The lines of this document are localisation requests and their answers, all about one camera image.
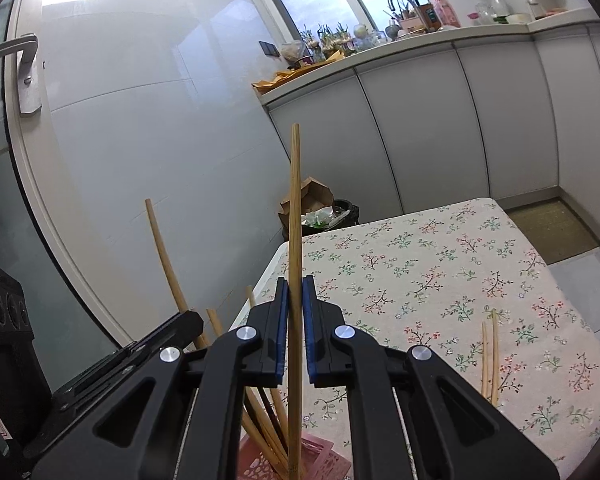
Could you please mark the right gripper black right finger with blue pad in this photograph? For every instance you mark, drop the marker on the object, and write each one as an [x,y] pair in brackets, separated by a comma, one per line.
[411,416]

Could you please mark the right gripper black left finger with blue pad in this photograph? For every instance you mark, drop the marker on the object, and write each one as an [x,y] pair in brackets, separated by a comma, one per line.
[177,415]

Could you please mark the white kitchen cabinets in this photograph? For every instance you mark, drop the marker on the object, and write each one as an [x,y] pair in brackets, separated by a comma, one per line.
[510,112]

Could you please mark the black kitchen faucet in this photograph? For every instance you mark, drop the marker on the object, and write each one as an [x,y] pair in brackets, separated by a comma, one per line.
[404,9]

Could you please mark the long wooden stick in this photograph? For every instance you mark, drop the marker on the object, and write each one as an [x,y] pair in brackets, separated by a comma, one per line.
[171,279]

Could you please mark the pink plastic basket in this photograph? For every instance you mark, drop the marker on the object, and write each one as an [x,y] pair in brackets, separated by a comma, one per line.
[319,459]

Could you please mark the floral tablecloth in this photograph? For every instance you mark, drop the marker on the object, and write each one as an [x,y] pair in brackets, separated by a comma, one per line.
[434,276]

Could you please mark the black equipment case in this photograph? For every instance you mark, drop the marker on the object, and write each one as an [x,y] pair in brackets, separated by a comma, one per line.
[32,415]

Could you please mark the black trash bin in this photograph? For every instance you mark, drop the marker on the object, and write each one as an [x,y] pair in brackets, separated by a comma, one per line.
[339,214]

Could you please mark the brown floor mat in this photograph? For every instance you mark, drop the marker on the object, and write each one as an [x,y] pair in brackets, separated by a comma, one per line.
[554,229]

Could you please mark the brown cardboard box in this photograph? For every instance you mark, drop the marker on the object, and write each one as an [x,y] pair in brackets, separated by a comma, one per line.
[314,196]

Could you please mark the yellow bags on counter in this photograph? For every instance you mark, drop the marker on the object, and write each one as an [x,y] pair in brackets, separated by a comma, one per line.
[283,76]

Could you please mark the potted plants on sill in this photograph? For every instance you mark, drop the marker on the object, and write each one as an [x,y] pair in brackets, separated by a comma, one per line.
[328,41]

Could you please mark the wooden knife block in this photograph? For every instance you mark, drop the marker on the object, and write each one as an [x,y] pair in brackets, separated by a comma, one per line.
[420,20]

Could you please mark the pink bottle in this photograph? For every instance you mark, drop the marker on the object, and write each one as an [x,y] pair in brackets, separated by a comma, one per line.
[445,13]

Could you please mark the silver door handle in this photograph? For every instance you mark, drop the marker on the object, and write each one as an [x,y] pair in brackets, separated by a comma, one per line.
[25,49]

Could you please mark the black wall switch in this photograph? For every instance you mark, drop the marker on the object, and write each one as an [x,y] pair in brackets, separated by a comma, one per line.
[269,49]

